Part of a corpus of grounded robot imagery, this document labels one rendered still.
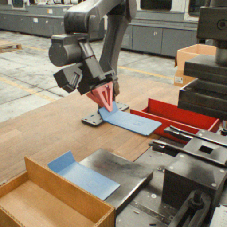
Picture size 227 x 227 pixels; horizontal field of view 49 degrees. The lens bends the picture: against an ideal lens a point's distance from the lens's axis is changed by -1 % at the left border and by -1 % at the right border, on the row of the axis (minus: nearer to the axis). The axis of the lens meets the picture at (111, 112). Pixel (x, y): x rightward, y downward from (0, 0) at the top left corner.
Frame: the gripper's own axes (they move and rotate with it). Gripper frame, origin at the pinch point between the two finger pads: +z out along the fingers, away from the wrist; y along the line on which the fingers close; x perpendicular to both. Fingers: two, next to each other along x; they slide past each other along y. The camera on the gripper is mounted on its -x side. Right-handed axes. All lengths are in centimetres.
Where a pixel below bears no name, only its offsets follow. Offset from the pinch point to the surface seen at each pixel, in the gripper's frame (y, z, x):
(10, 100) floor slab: -274, -43, 112
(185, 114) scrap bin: 7.5, 13.2, 23.2
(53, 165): -2.6, 5.0, -21.1
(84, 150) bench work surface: -7.5, 7.5, -8.2
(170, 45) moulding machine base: -206, -25, 455
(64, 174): -1.4, 7.8, -20.4
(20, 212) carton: -2.3, 9.1, -32.2
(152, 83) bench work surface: -20, 2, 54
